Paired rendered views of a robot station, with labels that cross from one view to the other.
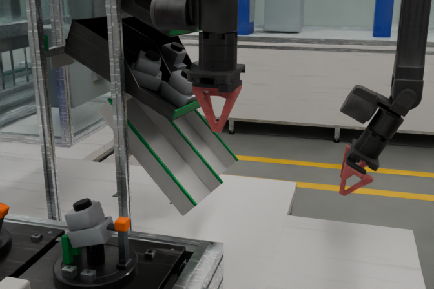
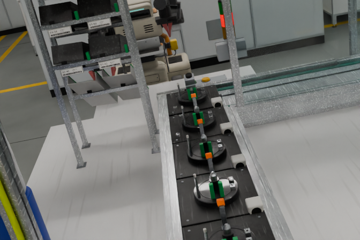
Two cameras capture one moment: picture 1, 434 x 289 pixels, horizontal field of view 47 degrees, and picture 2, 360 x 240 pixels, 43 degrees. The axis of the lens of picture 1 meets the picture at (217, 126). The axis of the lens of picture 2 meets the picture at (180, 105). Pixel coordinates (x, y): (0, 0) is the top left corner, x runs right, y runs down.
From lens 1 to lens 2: 2.44 m
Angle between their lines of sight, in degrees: 96
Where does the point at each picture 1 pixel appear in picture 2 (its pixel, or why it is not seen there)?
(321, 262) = (133, 102)
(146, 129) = (117, 83)
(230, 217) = (100, 128)
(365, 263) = not seen: hidden behind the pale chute
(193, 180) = (125, 95)
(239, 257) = (137, 114)
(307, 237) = (114, 109)
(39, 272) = (201, 106)
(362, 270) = not seen: hidden behind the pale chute
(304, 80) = not seen: outside the picture
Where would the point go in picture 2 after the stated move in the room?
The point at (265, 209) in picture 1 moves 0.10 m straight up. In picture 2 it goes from (89, 124) to (83, 106)
